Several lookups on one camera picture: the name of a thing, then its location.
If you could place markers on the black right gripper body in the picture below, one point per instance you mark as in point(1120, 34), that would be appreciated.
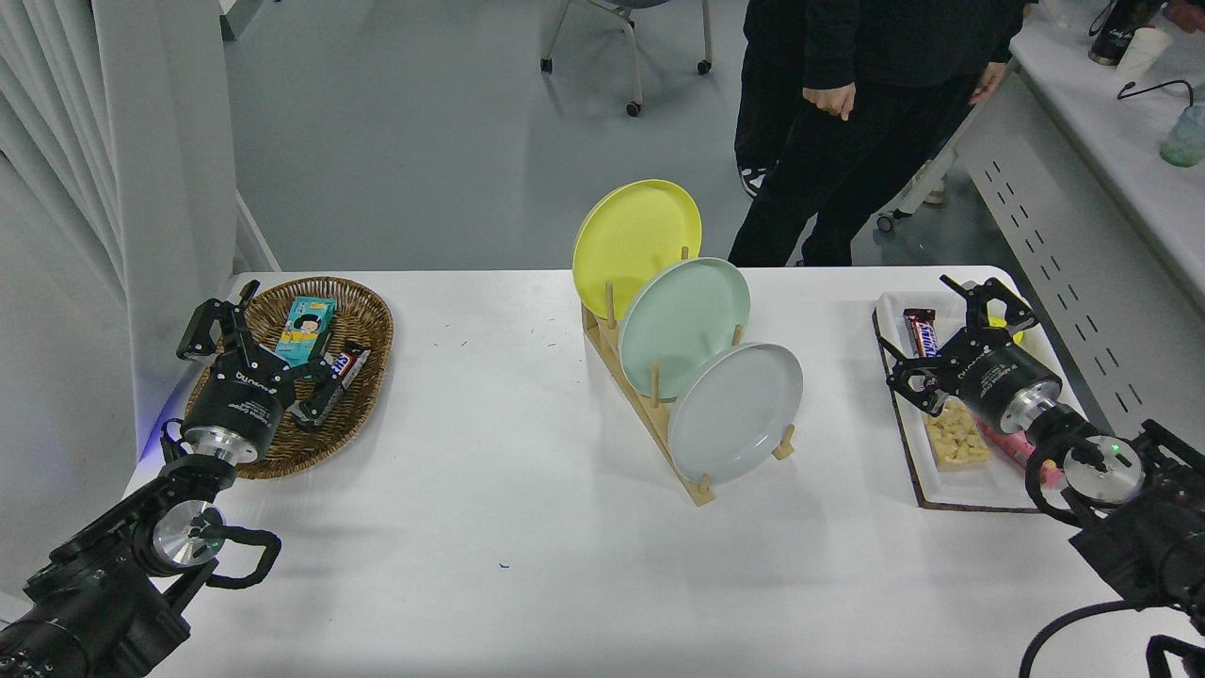
point(998, 377)

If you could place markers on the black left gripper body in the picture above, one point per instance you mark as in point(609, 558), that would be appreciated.
point(240, 400)

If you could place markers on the grey plate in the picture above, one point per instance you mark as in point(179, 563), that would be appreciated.
point(734, 414)

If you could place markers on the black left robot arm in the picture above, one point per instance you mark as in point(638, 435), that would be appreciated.
point(94, 603)

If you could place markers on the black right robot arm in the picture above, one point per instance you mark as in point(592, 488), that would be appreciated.
point(1148, 556)

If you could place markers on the wooden plate rack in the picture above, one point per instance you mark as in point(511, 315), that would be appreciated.
point(701, 490)

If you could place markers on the pale green plate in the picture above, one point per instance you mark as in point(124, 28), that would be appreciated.
point(682, 325)

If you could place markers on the yellow plate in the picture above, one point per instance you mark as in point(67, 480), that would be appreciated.
point(631, 240)

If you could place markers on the person's left hand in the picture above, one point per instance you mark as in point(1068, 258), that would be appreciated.
point(992, 80)

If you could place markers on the person's right hand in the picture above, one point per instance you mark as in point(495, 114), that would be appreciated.
point(830, 99)

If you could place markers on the person's hand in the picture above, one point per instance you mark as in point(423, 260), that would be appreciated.
point(1188, 15)

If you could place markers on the yellow snack packet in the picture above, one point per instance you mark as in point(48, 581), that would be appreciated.
point(1018, 334)

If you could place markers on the brown Snickers bar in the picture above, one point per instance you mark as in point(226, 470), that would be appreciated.
point(923, 334)

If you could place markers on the clear pack of beige crackers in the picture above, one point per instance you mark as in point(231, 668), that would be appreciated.
point(955, 438)

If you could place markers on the dark snack bar white print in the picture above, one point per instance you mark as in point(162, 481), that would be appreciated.
point(350, 363)

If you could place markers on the pink snack packet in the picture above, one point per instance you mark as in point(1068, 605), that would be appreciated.
point(998, 447)

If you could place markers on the teal snack box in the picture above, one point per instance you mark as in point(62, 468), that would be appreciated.
point(306, 330)

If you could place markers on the white rectangular tray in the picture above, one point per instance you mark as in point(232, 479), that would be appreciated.
point(970, 482)

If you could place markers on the brown wicker basket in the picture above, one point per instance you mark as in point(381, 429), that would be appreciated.
point(358, 311)

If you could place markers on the dark brown tray mat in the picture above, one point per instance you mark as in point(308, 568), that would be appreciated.
point(979, 509)

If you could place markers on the white curtain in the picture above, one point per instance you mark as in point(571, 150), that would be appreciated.
point(56, 188)

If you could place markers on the white side table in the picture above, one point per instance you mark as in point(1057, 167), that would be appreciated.
point(1111, 141)

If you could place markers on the black drink bottle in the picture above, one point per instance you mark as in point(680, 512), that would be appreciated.
point(1111, 38)

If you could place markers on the white paper cup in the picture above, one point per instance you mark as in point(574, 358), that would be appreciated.
point(1144, 52)

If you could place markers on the wheeled office chair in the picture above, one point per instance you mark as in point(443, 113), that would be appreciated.
point(629, 47)

